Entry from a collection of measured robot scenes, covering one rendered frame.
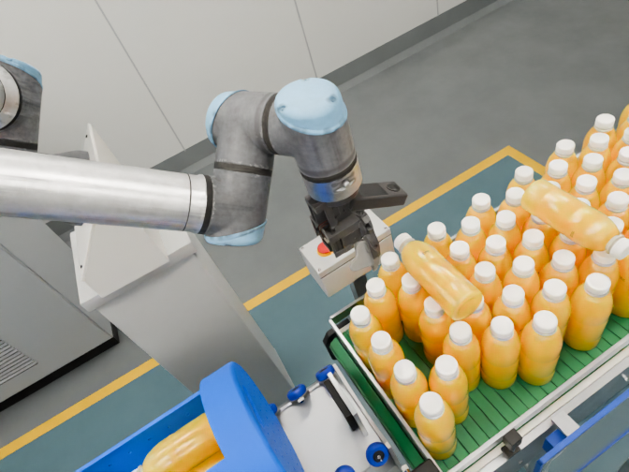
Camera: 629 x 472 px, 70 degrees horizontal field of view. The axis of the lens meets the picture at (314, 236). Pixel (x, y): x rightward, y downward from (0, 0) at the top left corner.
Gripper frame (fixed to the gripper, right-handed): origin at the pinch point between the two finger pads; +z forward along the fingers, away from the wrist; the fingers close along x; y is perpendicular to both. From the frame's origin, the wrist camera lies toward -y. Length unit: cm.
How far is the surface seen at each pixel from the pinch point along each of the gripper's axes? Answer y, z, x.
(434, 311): -5.2, 10.4, 12.2
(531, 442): -7.8, 32.0, 35.1
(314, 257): 6.3, 11.3, -16.6
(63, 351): 122, 102, -131
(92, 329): 103, 98, -131
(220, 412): 36.2, -2.2, 12.1
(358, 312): 6.7, 10.3, 2.9
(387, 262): -5.1, 10.3, -3.4
